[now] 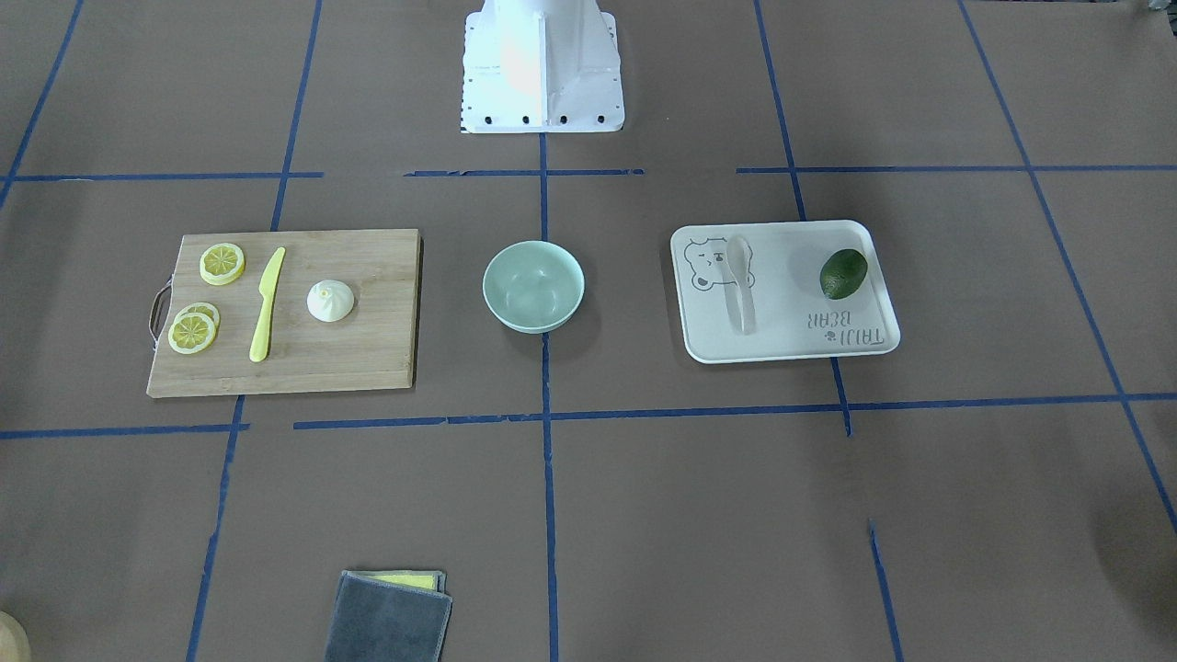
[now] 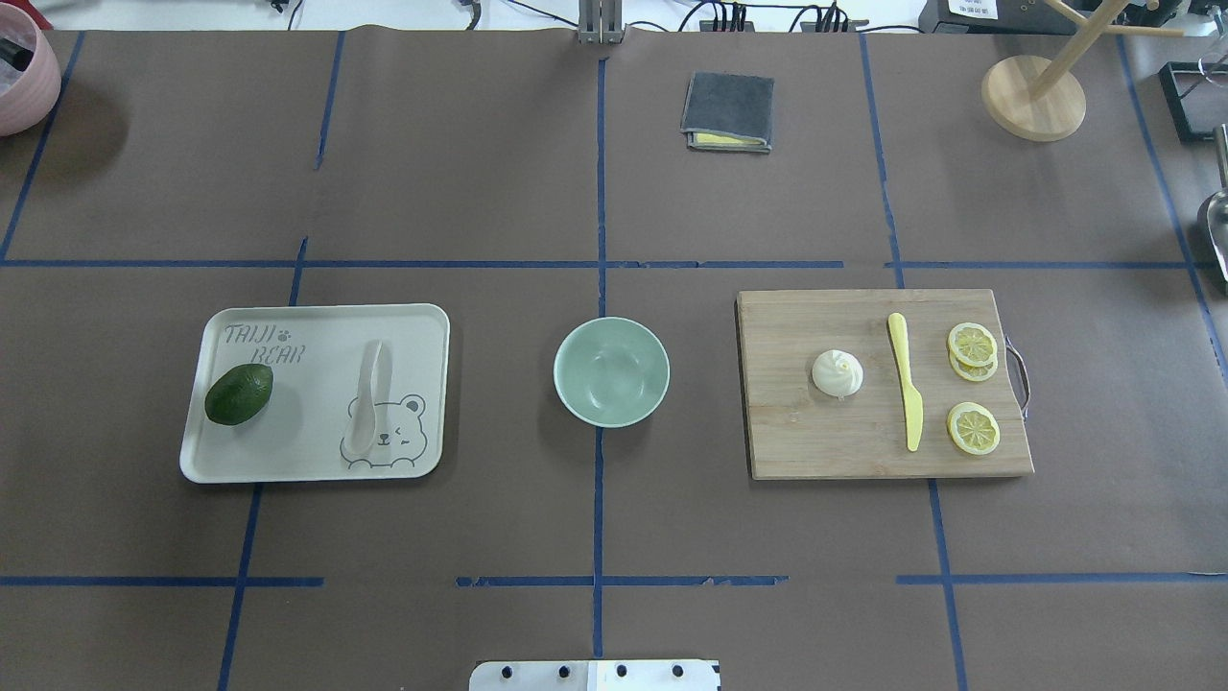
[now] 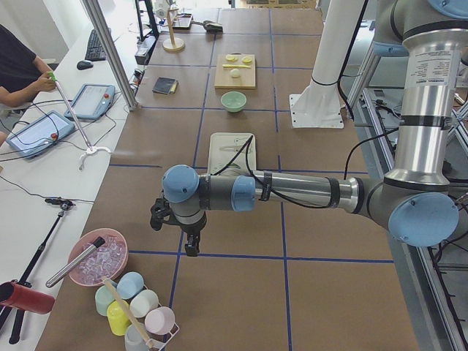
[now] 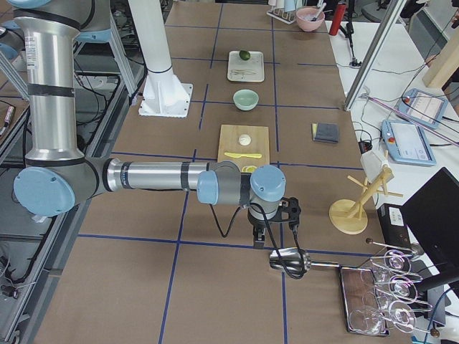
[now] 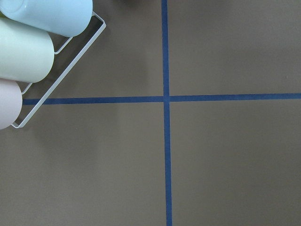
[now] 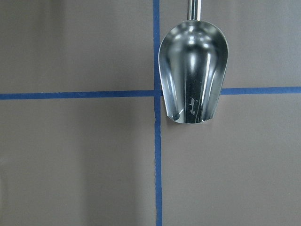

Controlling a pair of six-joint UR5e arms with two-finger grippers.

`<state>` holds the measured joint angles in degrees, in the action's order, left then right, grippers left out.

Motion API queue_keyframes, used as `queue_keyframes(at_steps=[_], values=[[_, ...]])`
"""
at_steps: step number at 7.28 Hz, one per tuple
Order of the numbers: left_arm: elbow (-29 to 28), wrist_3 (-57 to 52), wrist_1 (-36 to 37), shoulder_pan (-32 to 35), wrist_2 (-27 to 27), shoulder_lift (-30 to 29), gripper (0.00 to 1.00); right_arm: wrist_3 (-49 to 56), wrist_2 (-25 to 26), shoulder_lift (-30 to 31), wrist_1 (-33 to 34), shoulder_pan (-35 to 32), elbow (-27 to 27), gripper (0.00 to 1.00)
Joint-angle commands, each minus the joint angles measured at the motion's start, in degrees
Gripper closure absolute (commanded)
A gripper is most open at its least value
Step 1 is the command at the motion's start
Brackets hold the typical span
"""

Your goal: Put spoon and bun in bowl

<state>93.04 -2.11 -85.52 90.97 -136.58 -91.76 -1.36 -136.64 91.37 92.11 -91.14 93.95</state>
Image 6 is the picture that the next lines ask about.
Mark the metal scoop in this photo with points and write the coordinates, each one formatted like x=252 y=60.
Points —
x=192 y=62

